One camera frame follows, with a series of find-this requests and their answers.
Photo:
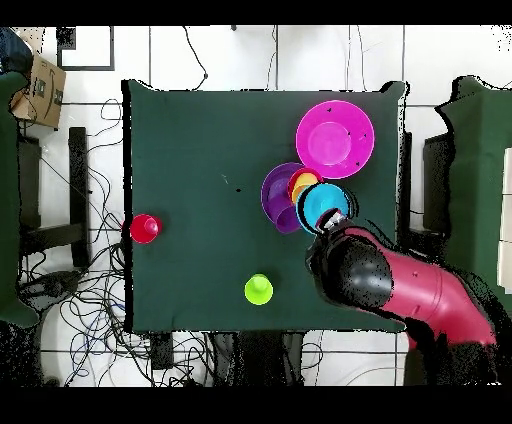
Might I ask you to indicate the small light blue bowl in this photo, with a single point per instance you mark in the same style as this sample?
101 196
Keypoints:
324 200

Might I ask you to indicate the purple cup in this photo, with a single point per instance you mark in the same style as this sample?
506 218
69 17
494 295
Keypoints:
286 222

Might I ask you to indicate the yellow cup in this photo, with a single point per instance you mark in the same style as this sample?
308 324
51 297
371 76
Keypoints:
302 182

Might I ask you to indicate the small crimson bowl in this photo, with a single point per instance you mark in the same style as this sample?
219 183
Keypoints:
291 182

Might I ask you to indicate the large purple bowl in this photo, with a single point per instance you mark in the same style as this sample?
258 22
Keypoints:
274 192

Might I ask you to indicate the large pink bowl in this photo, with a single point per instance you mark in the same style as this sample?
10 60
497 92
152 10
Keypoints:
336 140

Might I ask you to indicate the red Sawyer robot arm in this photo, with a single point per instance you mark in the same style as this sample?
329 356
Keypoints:
400 284

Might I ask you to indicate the green cup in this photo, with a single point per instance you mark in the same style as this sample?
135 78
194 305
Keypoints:
259 292

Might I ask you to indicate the black stand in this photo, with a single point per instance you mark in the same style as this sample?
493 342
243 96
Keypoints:
436 180
78 180

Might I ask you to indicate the green covered side table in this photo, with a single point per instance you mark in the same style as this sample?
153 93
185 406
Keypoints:
480 180
8 200

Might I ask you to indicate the dark green table cloth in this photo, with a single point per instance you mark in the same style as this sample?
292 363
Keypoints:
200 132

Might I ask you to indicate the red cup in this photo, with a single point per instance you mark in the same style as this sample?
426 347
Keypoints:
142 230

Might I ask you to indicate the black power strip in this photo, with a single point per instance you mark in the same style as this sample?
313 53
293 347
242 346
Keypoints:
162 352

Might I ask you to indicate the cardboard box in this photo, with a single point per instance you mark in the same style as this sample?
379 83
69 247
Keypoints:
40 92

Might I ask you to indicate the dark blue fabric item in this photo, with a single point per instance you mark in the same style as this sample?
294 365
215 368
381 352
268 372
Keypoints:
14 52

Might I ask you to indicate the black pedestal leg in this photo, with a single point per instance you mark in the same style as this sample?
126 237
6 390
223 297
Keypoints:
56 282

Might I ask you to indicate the black floor frame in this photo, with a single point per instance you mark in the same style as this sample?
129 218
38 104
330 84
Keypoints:
86 68

